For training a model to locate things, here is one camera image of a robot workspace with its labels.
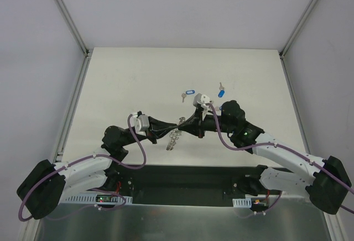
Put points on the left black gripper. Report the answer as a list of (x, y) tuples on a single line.
[(152, 131)]

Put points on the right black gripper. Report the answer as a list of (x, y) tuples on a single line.
[(199, 125)]

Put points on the metal key ring disc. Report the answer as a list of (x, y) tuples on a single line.
[(174, 135)]

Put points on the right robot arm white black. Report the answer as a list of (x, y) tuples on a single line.
[(324, 182)]

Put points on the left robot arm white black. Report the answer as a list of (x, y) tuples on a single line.
[(48, 184)]

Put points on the key with blue framed tag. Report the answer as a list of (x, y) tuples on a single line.
[(186, 93)]

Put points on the key with solid blue tag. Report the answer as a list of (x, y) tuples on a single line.
[(221, 90)]

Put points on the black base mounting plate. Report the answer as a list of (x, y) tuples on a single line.
[(204, 186)]

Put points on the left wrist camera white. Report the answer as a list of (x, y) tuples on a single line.
[(141, 123)]

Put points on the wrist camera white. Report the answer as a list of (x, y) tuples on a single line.
[(141, 123), (202, 100)]

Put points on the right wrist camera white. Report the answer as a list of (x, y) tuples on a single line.
[(202, 100)]

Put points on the right white cable duct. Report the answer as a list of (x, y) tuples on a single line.
[(242, 202)]

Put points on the white cable duct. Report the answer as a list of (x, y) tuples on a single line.
[(242, 202), (97, 198)]

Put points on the left white cable duct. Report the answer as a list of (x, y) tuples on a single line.
[(97, 198)]

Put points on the left aluminium frame post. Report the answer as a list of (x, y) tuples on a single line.
[(72, 27)]

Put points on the aluminium frame post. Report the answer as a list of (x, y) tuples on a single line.
[(72, 27), (310, 7)]

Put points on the right aluminium frame post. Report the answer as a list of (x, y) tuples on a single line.
[(310, 7)]

